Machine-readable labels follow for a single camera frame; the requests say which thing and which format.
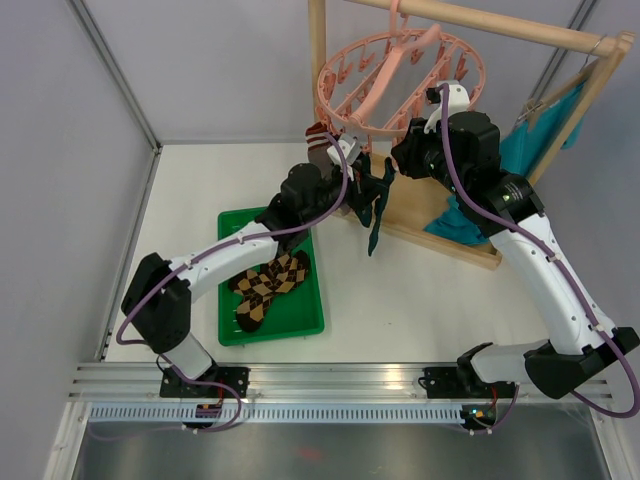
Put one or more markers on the white slotted cable duct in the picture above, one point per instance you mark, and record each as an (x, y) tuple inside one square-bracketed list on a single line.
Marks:
[(279, 413)]

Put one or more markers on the pink round clip hanger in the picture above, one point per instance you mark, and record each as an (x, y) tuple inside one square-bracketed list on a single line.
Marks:
[(376, 85)]

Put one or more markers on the dark teal christmas sock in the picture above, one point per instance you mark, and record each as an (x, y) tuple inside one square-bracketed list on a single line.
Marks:
[(359, 188)]

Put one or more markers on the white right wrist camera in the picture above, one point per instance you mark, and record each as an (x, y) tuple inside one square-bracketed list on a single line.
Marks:
[(458, 101)]

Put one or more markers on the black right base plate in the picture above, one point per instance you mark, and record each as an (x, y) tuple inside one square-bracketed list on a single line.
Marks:
[(442, 382)]

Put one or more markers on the teal cloth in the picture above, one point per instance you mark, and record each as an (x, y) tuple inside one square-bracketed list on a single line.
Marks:
[(521, 151)]

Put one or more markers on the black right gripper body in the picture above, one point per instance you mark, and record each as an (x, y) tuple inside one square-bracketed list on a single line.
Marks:
[(428, 154)]

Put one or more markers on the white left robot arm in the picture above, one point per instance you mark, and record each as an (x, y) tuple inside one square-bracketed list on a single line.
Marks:
[(260, 261)]

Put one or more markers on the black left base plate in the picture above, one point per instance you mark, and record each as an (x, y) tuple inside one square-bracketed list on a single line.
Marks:
[(237, 378)]

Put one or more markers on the green plastic tray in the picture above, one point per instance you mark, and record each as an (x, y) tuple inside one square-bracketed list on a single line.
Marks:
[(294, 314)]

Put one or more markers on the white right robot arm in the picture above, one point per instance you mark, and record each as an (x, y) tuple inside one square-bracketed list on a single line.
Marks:
[(462, 154)]

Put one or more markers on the brown argyle sock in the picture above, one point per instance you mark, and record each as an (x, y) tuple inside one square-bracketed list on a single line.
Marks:
[(277, 277), (258, 295)]

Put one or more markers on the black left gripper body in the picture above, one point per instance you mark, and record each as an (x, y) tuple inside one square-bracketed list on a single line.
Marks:
[(350, 190)]

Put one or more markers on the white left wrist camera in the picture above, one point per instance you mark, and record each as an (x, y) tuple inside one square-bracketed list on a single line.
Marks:
[(347, 148)]

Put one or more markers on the aluminium mounting rail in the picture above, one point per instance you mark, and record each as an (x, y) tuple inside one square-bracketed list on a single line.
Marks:
[(265, 382)]

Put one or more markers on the grey sock red striped cuff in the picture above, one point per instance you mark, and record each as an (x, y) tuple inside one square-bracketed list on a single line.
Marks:
[(317, 146)]

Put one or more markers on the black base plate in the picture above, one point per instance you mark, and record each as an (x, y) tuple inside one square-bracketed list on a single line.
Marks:
[(237, 378), (442, 382)]

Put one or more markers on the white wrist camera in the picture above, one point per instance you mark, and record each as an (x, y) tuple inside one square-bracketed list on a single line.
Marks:
[(458, 101), (347, 148)]

